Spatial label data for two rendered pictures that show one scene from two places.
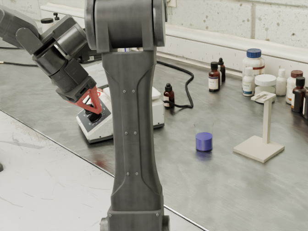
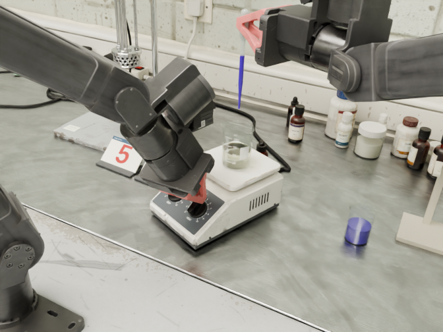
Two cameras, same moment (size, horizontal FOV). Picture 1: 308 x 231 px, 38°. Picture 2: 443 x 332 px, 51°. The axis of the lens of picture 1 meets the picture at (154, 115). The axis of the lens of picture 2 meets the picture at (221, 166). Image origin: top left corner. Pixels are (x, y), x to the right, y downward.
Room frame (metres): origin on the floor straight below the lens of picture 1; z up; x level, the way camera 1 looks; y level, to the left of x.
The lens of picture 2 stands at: (0.40, 0.34, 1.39)
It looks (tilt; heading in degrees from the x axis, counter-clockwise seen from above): 31 degrees down; 337
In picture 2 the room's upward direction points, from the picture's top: 3 degrees clockwise
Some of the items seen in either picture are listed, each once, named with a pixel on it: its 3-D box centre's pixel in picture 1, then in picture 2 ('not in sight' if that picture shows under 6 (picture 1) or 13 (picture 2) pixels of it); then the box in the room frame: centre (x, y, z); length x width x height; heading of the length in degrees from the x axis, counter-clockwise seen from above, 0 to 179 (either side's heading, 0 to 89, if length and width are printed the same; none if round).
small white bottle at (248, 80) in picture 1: (248, 81); (344, 130); (1.17, -0.27, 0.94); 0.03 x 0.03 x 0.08
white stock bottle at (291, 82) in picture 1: (295, 86); (406, 136); (1.09, -0.38, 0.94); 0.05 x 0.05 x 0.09
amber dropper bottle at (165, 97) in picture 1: (168, 94); (260, 155); (1.12, -0.04, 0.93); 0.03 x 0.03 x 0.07
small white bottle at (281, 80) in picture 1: (281, 82); (380, 128); (1.15, -0.36, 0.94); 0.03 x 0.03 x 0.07
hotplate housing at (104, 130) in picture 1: (123, 110); (221, 190); (1.02, 0.08, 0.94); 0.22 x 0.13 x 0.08; 110
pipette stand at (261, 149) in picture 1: (259, 123); (433, 203); (0.85, -0.22, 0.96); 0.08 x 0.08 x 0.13; 41
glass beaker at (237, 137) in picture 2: not in sight; (235, 145); (1.03, 0.06, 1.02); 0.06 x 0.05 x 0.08; 36
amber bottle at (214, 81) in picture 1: (214, 76); (297, 122); (1.22, -0.19, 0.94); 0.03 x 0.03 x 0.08
